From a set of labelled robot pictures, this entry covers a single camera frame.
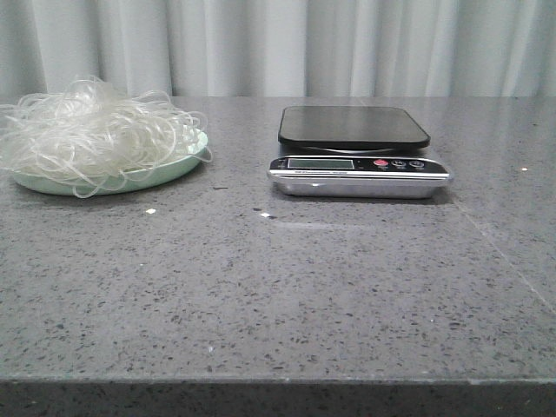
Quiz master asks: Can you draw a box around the black silver kitchen scale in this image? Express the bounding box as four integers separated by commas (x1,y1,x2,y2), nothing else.
268,105,453,199

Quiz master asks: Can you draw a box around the translucent white vermicelli bundle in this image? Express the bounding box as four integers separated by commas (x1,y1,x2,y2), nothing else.
1,76,207,185

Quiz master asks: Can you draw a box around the white pleated curtain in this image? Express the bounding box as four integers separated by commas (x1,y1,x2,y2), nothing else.
1,1,555,97

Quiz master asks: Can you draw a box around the pale green round plate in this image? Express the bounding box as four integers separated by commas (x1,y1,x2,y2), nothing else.
12,130,212,198

